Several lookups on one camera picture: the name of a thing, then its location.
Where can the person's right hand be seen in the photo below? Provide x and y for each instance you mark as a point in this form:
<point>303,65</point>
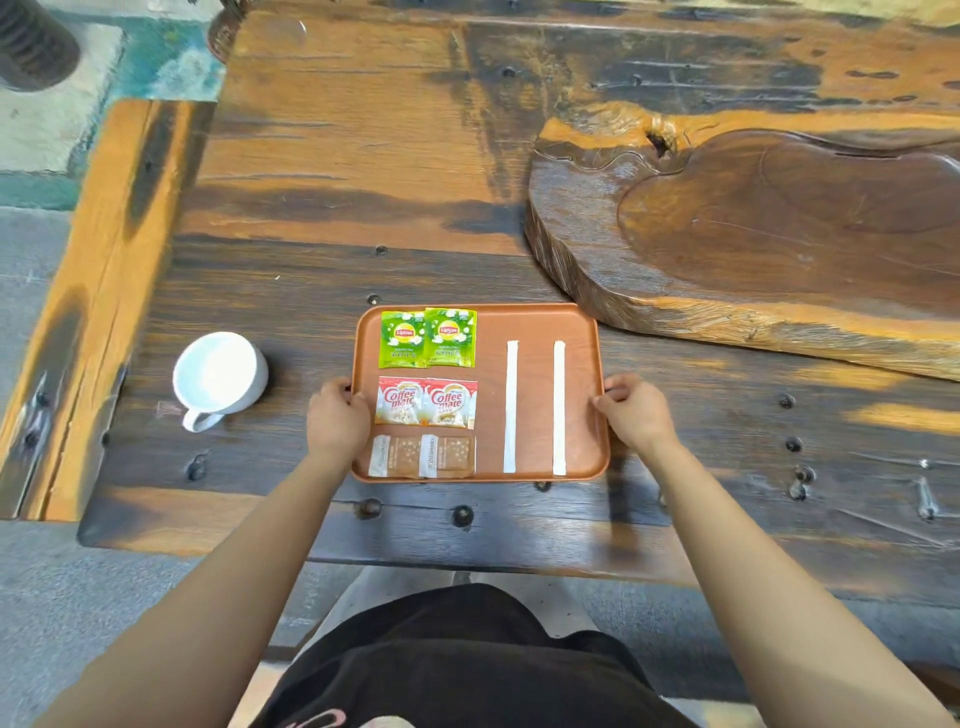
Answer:
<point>641,420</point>

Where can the person's left hand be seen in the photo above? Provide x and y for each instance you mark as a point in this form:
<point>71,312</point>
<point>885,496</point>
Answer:
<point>337,424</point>

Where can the brown sugar packet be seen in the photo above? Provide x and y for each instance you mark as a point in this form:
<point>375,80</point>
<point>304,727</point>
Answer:
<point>450,455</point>
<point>394,456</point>

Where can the red white creamer packet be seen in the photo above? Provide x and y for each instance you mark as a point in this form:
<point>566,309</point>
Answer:
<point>401,401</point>
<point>450,405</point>

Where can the white paper stick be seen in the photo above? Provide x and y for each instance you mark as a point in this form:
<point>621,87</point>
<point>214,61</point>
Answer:
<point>511,405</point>
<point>559,405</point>

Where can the green Lipton tea packet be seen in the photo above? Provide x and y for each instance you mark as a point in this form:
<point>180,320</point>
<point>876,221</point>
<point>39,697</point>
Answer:
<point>403,341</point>
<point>450,337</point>

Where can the orange tray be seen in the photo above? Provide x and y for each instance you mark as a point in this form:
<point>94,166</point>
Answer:
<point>536,405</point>

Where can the white cup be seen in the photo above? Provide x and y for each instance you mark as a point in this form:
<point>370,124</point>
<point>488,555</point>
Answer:
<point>217,375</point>

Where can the carved wooden tea board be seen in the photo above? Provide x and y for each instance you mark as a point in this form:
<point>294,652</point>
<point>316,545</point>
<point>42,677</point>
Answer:
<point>750,225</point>

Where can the person's left forearm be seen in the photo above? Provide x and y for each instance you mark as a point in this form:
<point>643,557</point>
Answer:
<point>202,622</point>

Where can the person's right forearm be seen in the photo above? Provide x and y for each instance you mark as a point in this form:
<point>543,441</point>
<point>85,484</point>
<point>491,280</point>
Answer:
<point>772,600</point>

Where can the black shorts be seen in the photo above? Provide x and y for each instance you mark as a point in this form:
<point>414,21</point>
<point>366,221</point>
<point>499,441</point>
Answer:
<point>465,660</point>

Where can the orange wooden bench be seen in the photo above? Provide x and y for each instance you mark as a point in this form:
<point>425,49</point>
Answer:
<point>90,300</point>

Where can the beige stone plinth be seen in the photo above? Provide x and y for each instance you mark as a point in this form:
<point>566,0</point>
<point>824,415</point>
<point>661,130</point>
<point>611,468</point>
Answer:
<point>52,127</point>

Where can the dark ribbed pillar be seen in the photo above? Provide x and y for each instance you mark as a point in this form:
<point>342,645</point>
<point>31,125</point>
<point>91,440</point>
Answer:
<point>34,41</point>

